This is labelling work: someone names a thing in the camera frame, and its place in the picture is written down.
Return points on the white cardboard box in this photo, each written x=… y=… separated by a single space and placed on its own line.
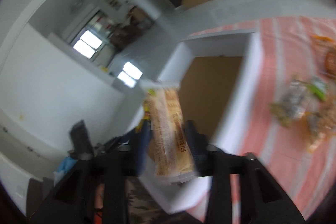
x=218 y=74

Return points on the green snack pack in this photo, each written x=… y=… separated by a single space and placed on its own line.
x=318 y=88

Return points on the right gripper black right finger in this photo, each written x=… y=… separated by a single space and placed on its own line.
x=262 y=199

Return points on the striped orange tablecloth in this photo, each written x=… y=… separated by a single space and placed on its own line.
x=292 y=124

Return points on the peanut snack bag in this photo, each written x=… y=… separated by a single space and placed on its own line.
x=293 y=103

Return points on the beige cracker pack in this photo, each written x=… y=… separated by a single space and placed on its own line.
x=169 y=149

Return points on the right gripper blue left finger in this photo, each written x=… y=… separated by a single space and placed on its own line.
x=72 y=200

